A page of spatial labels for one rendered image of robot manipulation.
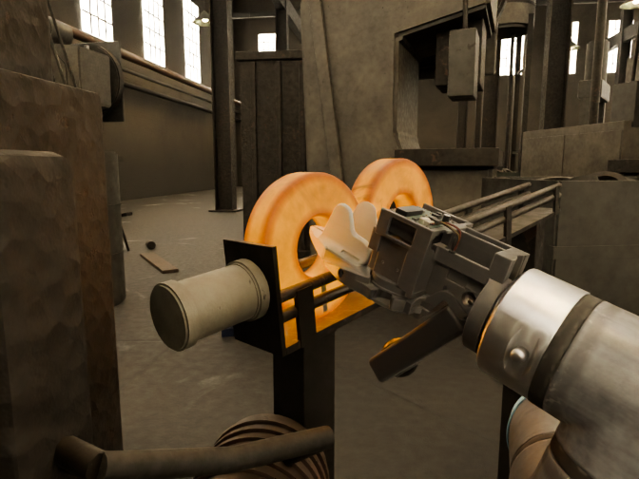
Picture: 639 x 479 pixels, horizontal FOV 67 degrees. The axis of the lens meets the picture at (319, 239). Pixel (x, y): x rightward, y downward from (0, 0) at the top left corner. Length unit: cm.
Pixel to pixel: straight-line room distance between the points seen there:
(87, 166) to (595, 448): 52
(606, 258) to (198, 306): 196
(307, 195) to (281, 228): 5
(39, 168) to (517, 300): 33
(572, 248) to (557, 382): 178
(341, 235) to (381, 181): 15
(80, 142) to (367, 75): 232
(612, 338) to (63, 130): 50
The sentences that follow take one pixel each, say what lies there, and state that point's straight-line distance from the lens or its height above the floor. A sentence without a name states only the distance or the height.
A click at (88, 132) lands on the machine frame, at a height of 83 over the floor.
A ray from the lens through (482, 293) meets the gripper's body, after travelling 38.
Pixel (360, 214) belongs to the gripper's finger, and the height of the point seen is 74.
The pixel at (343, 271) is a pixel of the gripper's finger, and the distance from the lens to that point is 43.
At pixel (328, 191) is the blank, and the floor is 76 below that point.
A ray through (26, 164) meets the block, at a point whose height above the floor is 79.
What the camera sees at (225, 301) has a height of 68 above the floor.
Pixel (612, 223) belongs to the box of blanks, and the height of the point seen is 57.
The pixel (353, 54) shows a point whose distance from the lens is 283.
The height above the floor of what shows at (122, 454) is 60.
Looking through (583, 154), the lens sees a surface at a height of 89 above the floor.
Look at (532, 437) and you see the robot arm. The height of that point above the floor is 56.
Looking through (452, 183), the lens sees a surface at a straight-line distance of 265.
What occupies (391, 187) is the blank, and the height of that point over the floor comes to 76.
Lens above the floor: 79
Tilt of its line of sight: 8 degrees down
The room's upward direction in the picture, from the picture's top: straight up
